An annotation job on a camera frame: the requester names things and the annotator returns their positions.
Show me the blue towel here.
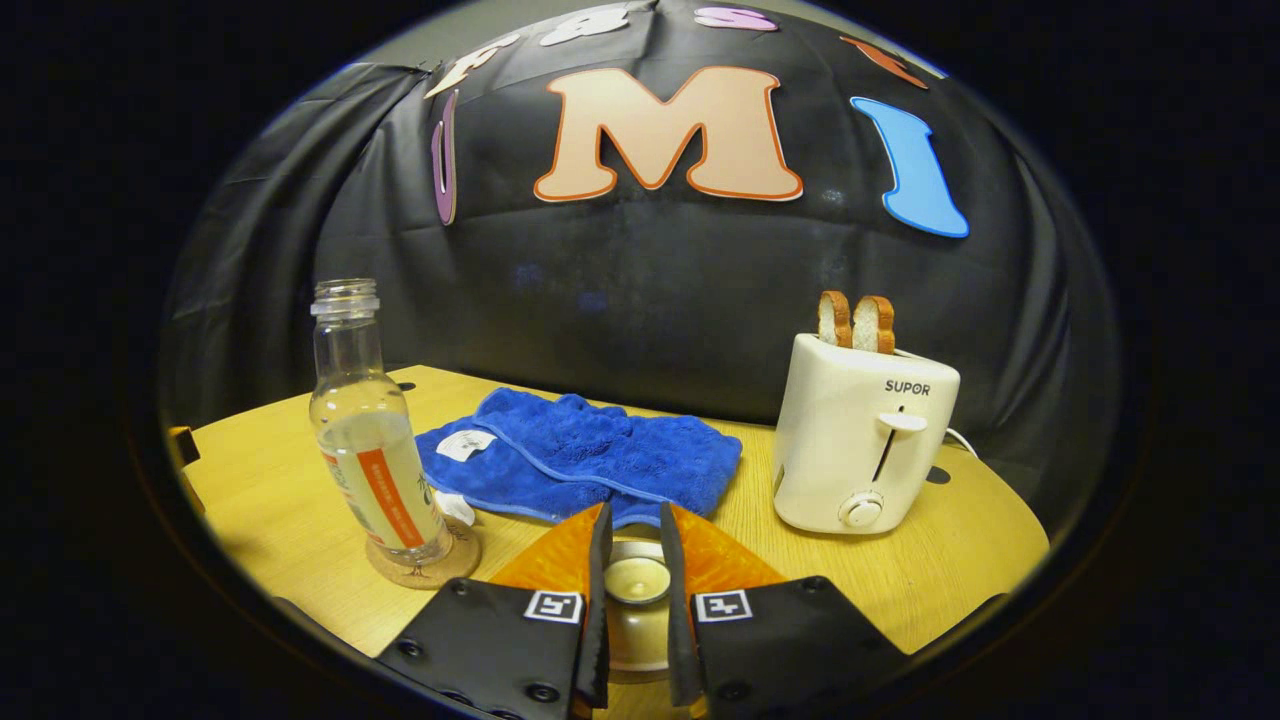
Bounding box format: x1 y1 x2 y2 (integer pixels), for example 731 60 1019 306
415 387 744 529

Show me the round cork coaster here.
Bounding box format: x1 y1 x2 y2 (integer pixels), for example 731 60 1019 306
365 515 482 590

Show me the white power cable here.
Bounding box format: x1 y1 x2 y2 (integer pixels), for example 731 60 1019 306
893 346 981 461

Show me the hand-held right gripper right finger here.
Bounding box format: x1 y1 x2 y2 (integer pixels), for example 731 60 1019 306
660 501 913 720

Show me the toasted bread slice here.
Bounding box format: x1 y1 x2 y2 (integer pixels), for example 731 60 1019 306
853 295 896 355
817 290 854 349

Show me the cream toaster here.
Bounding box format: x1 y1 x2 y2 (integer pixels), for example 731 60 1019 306
772 333 962 535

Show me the clear plastic water bottle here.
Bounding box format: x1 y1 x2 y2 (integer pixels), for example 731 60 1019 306
309 279 454 569

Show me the beige teacup lid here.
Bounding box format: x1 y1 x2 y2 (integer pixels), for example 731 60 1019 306
603 540 673 683

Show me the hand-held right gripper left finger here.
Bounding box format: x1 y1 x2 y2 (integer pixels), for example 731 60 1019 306
375 502 614 720

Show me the black backdrop cloth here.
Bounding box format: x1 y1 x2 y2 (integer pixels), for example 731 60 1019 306
158 0 1121 521

